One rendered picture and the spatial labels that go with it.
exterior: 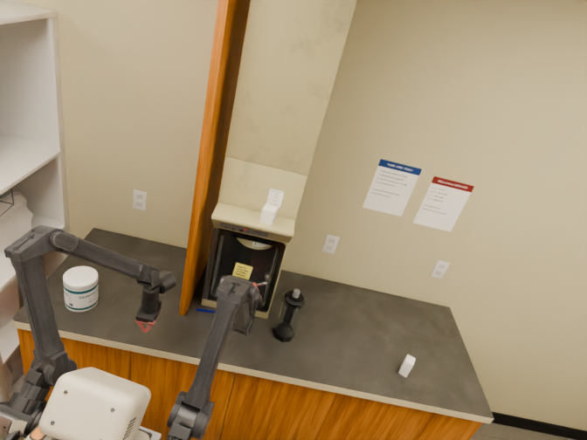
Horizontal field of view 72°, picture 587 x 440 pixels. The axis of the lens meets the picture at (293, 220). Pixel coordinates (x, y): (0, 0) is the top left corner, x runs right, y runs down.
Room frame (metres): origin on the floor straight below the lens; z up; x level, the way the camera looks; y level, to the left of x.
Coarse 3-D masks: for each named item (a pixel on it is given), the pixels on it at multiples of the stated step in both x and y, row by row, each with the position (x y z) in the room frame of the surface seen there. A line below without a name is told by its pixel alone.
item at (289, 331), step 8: (304, 296) 1.40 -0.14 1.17; (288, 304) 1.32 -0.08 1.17; (304, 304) 1.35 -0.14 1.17; (280, 312) 1.35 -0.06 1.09; (288, 312) 1.32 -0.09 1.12; (296, 312) 1.33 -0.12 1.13; (280, 320) 1.33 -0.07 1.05; (288, 320) 1.32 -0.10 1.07; (296, 320) 1.34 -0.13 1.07; (280, 328) 1.32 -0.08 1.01; (288, 328) 1.32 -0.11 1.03; (288, 336) 1.33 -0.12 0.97
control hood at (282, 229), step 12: (228, 204) 1.40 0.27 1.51; (216, 216) 1.30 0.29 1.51; (228, 216) 1.32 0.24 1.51; (240, 216) 1.35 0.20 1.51; (252, 216) 1.37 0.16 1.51; (276, 216) 1.42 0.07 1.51; (252, 228) 1.31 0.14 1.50; (264, 228) 1.31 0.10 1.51; (276, 228) 1.33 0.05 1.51; (288, 228) 1.35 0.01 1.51; (288, 240) 1.37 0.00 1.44
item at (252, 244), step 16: (224, 240) 1.40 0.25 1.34; (240, 240) 1.40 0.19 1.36; (256, 240) 1.41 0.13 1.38; (224, 256) 1.40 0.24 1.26; (240, 256) 1.40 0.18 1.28; (256, 256) 1.41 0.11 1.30; (272, 256) 1.41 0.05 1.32; (224, 272) 1.40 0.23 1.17; (256, 272) 1.41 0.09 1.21; (272, 272) 1.41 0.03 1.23; (272, 288) 1.42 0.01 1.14
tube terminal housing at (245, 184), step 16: (224, 160) 1.40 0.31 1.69; (240, 160) 1.41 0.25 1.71; (224, 176) 1.40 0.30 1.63; (240, 176) 1.41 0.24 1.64; (256, 176) 1.41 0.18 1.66; (272, 176) 1.42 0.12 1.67; (288, 176) 1.42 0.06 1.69; (304, 176) 1.43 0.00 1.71; (224, 192) 1.41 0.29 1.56; (240, 192) 1.41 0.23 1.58; (256, 192) 1.42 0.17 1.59; (288, 192) 1.43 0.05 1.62; (256, 208) 1.42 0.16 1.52; (288, 208) 1.43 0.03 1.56; (272, 240) 1.42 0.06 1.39; (208, 304) 1.41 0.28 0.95
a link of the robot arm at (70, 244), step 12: (60, 240) 0.83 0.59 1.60; (72, 240) 0.86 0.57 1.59; (84, 240) 0.91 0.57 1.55; (60, 252) 0.87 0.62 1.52; (72, 252) 0.87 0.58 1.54; (84, 252) 0.90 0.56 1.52; (96, 252) 0.93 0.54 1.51; (108, 252) 0.96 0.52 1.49; (96, 264) 0.93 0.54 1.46; (108, 264) 0.95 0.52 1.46; (120, 264) 0.98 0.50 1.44; (132, 264) 1.02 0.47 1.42; (144, 264) 1.05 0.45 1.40; (132, 276) 1.01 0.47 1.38; (144, 276) 1.03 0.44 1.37
